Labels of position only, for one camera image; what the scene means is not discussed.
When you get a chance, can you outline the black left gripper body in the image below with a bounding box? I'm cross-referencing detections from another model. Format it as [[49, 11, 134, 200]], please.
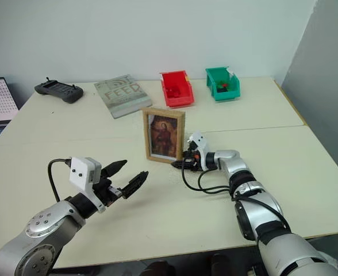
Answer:
[[91, 174, 124, 208]]

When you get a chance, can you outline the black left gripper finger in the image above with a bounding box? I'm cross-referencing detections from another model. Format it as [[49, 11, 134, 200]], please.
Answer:
[[101, 159, 128, 179], [121, 171, 149, 200]]

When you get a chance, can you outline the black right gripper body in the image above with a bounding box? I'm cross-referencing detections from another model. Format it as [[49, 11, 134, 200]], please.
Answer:
[[182, 148, 202, 173]]

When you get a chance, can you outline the wooden picture frame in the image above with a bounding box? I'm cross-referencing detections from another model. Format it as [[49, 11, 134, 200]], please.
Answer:
[[142, 107, 186, 165]]

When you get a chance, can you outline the red plastic storage bin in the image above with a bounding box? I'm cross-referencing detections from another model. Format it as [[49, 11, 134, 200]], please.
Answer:
[[159, 70, 196, 109]]

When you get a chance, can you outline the grey hardcover book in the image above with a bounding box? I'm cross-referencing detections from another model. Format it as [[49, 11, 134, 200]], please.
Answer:
[[94, 75, 153, 120]]

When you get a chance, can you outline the green plastic storage bin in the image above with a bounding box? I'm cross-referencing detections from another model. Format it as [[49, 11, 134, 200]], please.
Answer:
[[205, 66, 241, 102]]

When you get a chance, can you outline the dark rounded shape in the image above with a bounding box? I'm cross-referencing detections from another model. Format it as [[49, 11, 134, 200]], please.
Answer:
[[141, 259, 178, 276]]

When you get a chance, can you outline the black handheld remote controller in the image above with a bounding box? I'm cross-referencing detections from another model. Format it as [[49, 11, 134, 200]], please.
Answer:
[[34, 76, 85, 105]]

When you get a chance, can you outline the grey partition panel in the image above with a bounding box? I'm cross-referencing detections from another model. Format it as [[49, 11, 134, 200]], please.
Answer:
[[280, 0, 338, 186]]

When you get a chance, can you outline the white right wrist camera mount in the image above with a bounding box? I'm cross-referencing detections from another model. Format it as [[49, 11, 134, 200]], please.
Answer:
[[187, 131, 210, 171]]

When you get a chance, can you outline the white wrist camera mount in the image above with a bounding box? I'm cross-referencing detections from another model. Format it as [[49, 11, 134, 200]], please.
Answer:
[[187, 131, 210, 171], [69, 156, 106, 214]]

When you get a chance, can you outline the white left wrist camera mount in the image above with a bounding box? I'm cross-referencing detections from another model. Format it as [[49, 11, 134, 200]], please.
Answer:
[[69, 156, 106, 214]]

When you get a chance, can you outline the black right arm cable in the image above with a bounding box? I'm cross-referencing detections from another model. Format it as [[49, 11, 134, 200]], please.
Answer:
[[181, 160, 291, 231]]

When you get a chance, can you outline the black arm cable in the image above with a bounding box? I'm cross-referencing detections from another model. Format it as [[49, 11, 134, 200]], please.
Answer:
[[48, 158, 72, 202], [181, 160, 291, 231]]

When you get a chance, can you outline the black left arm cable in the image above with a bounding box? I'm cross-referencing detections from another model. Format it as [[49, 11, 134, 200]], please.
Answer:
[[48, 158, 72, 202]]

